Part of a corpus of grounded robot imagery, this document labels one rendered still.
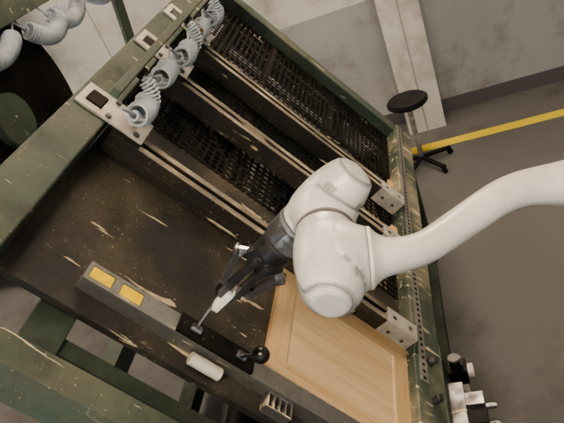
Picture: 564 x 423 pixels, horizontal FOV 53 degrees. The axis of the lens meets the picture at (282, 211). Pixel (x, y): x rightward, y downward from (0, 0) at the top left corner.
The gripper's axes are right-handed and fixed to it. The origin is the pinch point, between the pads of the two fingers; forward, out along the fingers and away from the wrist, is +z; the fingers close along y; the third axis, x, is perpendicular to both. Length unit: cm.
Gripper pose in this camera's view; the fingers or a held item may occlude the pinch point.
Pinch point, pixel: (224, 298)
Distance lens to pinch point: 120.4
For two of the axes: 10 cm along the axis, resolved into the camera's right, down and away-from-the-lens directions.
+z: -6.1, 6.1, 5.1
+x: 1.2, -5.7, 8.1
